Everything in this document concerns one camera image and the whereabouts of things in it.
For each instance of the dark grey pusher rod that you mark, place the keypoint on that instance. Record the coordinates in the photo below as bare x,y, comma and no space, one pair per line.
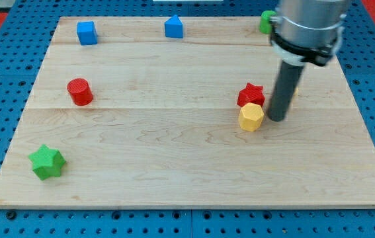
287,80

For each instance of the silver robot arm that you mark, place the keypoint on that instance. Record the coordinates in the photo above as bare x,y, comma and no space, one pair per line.
303,31

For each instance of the red star block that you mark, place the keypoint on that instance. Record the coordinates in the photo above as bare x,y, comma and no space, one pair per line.
251,94

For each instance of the yellow hexagon block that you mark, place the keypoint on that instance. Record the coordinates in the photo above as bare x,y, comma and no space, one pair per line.
250,117

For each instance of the green star block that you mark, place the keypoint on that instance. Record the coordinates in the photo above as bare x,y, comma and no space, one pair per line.
47,162

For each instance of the green cylinder block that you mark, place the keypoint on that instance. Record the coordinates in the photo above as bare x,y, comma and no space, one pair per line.
265,26

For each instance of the blue triangular prism block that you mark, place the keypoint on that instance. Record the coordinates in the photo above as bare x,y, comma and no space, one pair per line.
173,27

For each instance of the wooden board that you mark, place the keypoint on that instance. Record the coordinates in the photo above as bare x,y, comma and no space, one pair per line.
162,130

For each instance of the blue cube block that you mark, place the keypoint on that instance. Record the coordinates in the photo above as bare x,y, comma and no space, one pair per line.
87,33

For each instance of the red cylinder block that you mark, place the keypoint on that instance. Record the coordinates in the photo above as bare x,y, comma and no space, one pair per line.
80,91

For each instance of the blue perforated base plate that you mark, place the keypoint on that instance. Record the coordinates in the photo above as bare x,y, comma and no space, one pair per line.
24,39

